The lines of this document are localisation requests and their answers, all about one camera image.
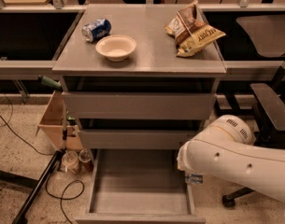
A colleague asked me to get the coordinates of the plastic cup with brown drink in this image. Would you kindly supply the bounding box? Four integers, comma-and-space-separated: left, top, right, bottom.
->
78, 149, 93, 172

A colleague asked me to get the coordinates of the black tripod stand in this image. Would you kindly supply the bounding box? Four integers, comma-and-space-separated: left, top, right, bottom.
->
12, 105, 67, 224

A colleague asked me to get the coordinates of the wooden box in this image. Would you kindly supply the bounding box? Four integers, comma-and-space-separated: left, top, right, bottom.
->
38, 91, 83, 151

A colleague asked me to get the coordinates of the grey desk frame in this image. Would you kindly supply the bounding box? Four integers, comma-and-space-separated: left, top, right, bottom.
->
0, 5, 285, 80

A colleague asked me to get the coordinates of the grey middle drawer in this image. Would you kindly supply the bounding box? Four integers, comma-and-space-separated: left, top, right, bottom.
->
78, 118, 203, 149

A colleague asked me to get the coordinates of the blue pepsi can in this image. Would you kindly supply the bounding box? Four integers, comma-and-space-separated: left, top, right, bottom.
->
81, 19, 111, 42

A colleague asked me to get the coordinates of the green handle tool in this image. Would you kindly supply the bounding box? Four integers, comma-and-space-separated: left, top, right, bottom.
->
38, 76, 62, 91

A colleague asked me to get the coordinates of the black office chair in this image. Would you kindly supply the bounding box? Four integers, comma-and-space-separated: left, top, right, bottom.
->
221, 58, 285, 209

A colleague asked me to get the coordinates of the clear plastic cup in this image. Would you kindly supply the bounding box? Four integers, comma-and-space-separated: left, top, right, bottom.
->
62, 151, 79, 175

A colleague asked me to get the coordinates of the grey top drawer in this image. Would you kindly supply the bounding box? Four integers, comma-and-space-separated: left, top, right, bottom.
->
63, 77, 216, 120

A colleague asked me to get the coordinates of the brown yellow chip bag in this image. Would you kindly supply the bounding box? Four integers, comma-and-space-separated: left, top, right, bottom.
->
164, 0, 225, 57

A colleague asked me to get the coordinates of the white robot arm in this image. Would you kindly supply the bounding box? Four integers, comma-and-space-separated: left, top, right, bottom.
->
177, 115, 285, 203

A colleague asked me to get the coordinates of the redbull can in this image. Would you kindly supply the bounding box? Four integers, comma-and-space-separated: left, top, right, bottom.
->
185, 174, 203, 184

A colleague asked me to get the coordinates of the grey drawer cabinet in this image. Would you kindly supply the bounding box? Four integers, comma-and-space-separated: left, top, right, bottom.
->
53, 4, 226, 149

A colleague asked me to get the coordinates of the black floor cable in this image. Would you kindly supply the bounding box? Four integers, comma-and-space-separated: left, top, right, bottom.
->
44, 171, 86, 224

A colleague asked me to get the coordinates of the grey drawer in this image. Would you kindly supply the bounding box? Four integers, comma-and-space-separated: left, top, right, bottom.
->
76, 149, 206, 224
63, 77, 216, 120
78, 118, 203, 149

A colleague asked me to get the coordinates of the grey bottom drawer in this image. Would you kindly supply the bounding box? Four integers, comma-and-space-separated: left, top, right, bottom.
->
76, 149, 206, 224

